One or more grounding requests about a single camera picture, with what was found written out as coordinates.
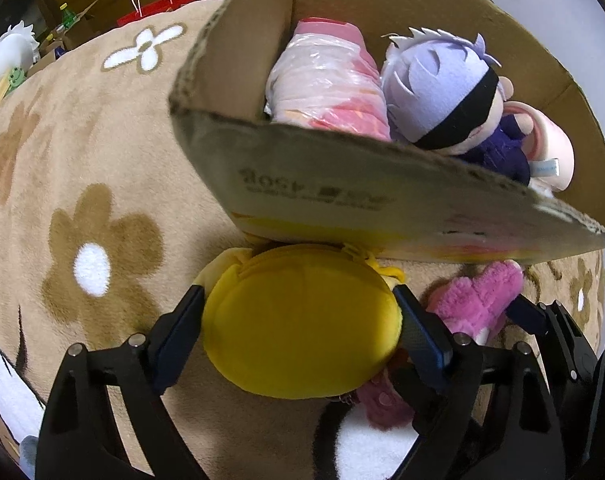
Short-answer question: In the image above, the pink bear plush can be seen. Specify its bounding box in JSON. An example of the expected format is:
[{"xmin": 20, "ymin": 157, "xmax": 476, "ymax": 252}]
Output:
[{"xmin": 356, "ymin": 260, "xmax": 524, "ymax": 431}]

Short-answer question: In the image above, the yellow round plush pouch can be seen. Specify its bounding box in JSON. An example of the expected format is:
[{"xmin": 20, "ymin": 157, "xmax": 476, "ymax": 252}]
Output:
[{"xmin": 194, "ymin": 244, "xmax": 406, "ymax": 400}]

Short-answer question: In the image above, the pink pig roll plush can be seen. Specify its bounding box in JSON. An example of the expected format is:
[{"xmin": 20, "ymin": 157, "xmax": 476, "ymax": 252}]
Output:
[{"xmin": 504, "ymin": 101, "xmax": 575, "ymax": 196}]

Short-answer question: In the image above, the purple haired blindfolded doll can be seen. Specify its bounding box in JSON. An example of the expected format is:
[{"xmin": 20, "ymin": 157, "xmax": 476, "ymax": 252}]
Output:
[{"xmin": 381, "ymin": 28, "xmax": 534, "ymax": 185}]

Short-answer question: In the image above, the beige floral blanket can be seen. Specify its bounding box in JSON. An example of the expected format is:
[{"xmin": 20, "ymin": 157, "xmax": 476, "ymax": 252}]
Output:
[{"xmin": 0, "ymin": 0, "xmax": 605, "ymax": 479}]

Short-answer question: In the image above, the open cardboard box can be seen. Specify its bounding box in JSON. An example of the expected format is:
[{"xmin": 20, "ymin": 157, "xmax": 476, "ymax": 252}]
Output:
[{"xmin": 169, "ymin": 0, "xmax": 605, "ymax": 263}]

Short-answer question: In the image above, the white spiky hair plush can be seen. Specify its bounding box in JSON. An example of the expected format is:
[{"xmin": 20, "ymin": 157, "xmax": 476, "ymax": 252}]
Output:
[{"xmin": 0, "ymin": 21, "xmax": 40, "ymax": 82}]

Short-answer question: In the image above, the green glass bottle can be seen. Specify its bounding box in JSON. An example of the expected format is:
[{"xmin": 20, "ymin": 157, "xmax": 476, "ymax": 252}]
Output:
[{"xmin": 60, "ymin": 2, "xmax": 78, "ymax": 29}]

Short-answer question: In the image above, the red paper bag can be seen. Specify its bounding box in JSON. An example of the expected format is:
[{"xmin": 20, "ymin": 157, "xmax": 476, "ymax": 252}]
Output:
[{"xmin": 116, "ymin": 0, "xmax": 196, "ymax": 26}]

